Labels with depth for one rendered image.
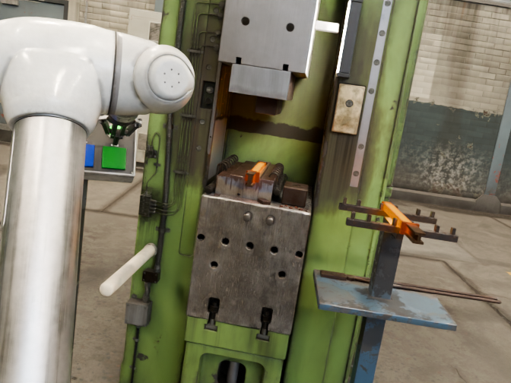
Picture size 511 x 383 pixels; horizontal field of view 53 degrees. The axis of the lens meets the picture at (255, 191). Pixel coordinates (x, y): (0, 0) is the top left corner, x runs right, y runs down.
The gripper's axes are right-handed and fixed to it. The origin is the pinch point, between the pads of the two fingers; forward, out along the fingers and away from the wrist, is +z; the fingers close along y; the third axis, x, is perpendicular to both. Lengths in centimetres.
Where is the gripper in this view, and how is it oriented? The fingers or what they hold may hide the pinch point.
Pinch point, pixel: (115, 137)
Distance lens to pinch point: 173.4
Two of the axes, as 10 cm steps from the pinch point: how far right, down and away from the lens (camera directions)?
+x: -0.3, -9.5, 3.0
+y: 9.4, 0.8, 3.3
